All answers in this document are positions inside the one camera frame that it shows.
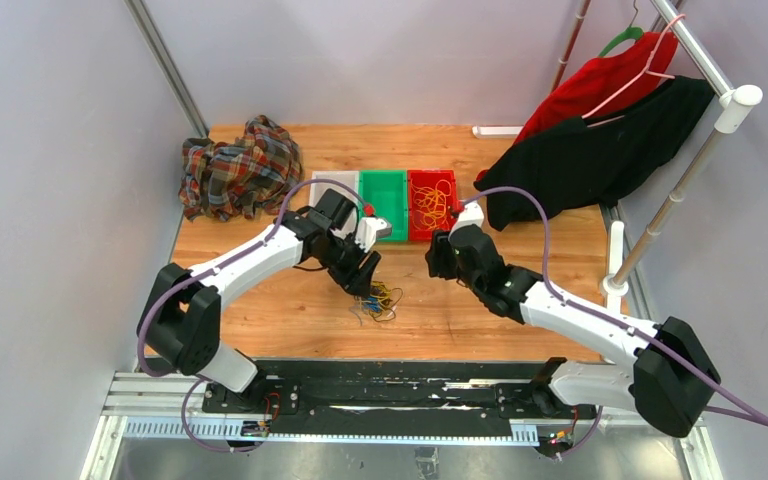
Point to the white plastic bin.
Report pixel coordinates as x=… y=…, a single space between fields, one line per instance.
x=331 y=182

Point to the green plastic bin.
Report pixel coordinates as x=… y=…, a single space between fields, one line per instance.
x=387 y=191

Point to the green hanger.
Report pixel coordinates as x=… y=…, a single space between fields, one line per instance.
x=631 y=33

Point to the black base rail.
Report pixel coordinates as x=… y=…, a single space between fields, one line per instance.
x=396 y=398

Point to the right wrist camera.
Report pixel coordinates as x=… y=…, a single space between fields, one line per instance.
x=472 y=214

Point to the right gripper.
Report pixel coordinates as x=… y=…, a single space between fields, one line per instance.
x=438 y=255

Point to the red shirt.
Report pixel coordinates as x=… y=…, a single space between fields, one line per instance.
x=610 y=83

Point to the metal clothes rack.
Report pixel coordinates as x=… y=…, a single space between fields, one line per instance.
x=728 y=109

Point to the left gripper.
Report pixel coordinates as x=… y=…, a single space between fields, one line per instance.
x=359 y=284

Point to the black shirt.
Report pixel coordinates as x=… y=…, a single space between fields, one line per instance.
x=586 y=161

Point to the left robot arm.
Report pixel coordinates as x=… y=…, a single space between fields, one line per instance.
x=182 y=318

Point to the plaid flannel shirt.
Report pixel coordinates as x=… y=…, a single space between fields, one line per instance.
x=244 y=178

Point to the red plastic bin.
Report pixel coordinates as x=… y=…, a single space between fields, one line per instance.
x=431 y=196

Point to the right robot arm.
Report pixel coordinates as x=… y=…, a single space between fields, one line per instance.
x=657 y=370

